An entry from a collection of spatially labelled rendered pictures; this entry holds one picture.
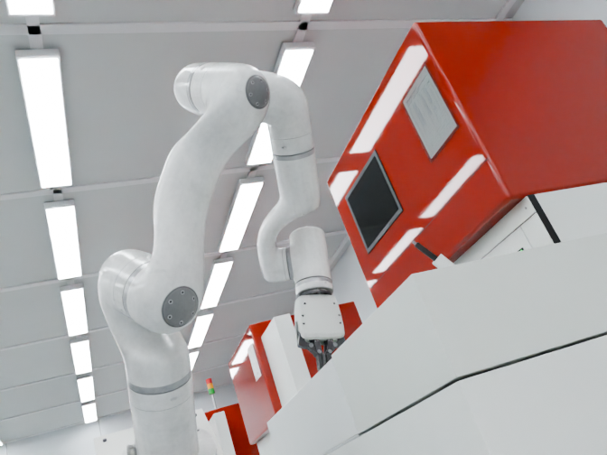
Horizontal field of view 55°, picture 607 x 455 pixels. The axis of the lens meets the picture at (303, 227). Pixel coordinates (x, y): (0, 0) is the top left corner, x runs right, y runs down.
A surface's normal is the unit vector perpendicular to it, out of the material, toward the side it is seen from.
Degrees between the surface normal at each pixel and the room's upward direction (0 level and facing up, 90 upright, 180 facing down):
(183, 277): 106
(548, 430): 90
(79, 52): 180
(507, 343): 90
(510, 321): 90
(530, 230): 90
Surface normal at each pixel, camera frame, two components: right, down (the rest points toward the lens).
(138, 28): 0.31, 0.86
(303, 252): -0.23, -0.44
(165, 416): 0.32, 0.27
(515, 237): -0.91, 0.14
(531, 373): 0.27, -0.50
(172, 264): 0.54, -0.36
